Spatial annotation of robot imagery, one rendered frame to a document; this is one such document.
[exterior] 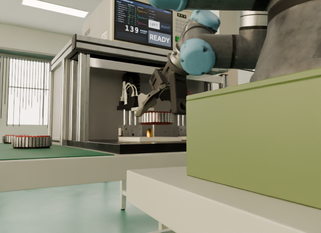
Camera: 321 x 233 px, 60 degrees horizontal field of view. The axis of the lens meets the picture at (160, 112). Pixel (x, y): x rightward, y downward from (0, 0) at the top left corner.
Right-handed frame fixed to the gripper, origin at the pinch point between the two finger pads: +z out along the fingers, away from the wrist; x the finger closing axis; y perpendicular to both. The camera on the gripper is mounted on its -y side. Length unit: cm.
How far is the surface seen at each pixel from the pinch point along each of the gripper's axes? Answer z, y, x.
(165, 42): -7.7, 34.9, -14.4
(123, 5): -14.5, 43.0, 4.2
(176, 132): 16.5, 8.1, -20.4
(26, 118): 475, 435, -29
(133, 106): 3.5, 8.3, 3.5
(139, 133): 15.0, 6.3, -2.6
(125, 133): 15.1, 6.2, 2.9
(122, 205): 200, 65, -75
